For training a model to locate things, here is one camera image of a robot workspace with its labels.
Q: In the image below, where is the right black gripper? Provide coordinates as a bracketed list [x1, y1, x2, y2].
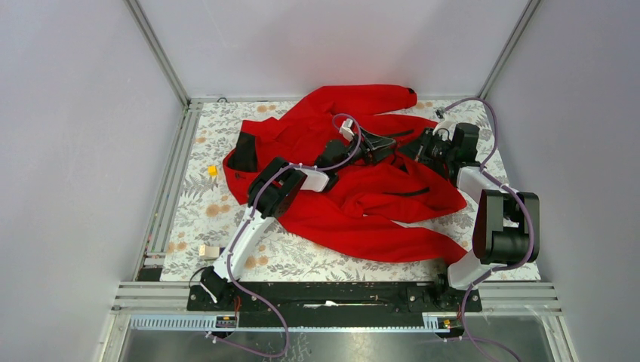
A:
[396, 127, 456, 165]

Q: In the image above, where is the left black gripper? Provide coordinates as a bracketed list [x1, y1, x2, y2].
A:
[334, 127, 394, 173]

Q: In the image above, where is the red zip-up jacket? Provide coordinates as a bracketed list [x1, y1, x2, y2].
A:
[223, 84, 466, 264]

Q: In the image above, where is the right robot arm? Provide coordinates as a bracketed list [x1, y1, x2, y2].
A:
[400, 123, 540, 311]

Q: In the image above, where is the floral patterned table mat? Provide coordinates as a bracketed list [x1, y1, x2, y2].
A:
[160, 99, 541, 282]

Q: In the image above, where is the multicoloured block row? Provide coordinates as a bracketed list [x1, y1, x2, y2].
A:
[198, 244, 222, 260]

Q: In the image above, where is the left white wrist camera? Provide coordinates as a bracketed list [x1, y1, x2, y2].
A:
[339, 118, 359, 143]

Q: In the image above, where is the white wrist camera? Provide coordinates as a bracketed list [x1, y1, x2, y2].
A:
[339, 118, 359, 143]
[432, 108, 455, 141]

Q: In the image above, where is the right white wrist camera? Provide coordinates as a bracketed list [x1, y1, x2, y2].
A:
[432, 108, 455, 141]

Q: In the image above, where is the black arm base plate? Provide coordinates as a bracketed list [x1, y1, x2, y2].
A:
[186, 281, 482, 329]

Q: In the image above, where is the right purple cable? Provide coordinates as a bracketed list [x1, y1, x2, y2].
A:
[435, 97, 536, 362]

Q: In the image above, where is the aluminium frame rail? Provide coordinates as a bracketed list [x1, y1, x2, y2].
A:
[98, 281, 577, 361]

